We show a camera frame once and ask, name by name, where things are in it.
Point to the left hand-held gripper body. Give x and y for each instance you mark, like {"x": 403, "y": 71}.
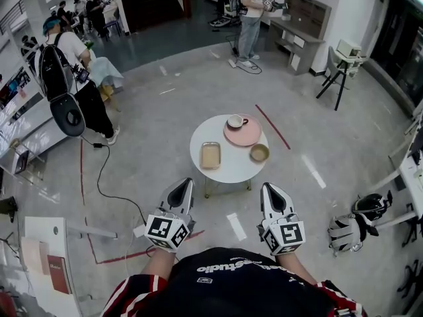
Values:
{"x": 165, "y": 231}

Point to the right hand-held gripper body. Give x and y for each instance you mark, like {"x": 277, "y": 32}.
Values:
{"x": 285, "y": 236}

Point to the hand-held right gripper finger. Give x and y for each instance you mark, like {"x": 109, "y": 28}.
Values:
{"x": 265, "y": 203}
{"x": 283, "y": 201}

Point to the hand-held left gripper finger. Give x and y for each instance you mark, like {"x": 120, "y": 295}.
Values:
{"x": 170, "y": 195}
{"x": 191, "y": 200}

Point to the beige rectangular tray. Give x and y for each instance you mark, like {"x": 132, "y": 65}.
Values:
{"x": 210, "y": 155}

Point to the person's right forearm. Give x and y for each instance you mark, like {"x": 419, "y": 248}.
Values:
{"x": 292, "y": 267}

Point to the person's left forearm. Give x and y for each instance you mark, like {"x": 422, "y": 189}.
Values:
{"x": 158, "y": 263}

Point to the white power strip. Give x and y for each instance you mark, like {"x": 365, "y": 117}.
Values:
{"x": 138, "y": 231}
{"x": 232, "y": 63}

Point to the white round table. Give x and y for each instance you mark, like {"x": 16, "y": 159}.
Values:
{"x": 231, "y": 168}

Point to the tan round bowl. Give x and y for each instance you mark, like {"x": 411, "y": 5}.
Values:
{"x": 259, "y": 153}

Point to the white and grey backpack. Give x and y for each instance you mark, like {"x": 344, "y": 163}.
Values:
{"x": 343, "y": 233}

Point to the pink round tray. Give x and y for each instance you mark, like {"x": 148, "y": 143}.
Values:
{"x": 243, "y": 138}

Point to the red floor tape strip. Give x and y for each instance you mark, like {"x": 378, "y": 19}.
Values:
{"x": 272, "y": 126}

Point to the person's black red-striped shirt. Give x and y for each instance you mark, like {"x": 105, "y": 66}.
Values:
{"x": 231, "y": 292}

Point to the white and brown cup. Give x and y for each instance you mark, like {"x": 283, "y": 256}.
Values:
{"x": 235, "y": 121}

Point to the black helmet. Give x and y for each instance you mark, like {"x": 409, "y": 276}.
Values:
{"x": 371, "y": 203}

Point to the red book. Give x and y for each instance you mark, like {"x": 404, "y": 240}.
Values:
{"x": 59, "y": 276}

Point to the white desk with round hole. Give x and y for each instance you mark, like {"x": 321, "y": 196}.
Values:
{"x": 43, "y": 230}

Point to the pale pink folder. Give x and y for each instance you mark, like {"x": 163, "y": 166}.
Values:
{"x": 33, "y": 254}

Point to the table with light blue cloth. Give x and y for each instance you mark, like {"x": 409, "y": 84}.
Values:
{"x": 105, "y": 69}

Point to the grey chair with black legs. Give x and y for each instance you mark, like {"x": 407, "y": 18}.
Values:
{"x": 333, "y": 64}

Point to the long white counter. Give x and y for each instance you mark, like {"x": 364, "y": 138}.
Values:
{"x": 33, "y": 117}

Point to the black bag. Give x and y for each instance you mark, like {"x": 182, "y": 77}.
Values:
{"x": 7, "y": 206}

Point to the beige small appliance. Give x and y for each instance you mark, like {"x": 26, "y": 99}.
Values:
{"x": 347, "y": 48}

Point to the black and white sneakers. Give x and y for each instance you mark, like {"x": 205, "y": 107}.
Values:
{"x": 219, "y": 21}

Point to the dark chair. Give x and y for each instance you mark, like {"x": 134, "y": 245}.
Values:
{"x": 112, "y": 21}

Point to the dark glass entrance door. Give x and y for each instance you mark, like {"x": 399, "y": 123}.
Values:
{"x": 396, "y": 45}

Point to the white metal frame desk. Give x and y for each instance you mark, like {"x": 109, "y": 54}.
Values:
{"x": 411, "y": 177}

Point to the small metal frame chair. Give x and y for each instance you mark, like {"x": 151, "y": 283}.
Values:
{"x": 22, "y": 162}

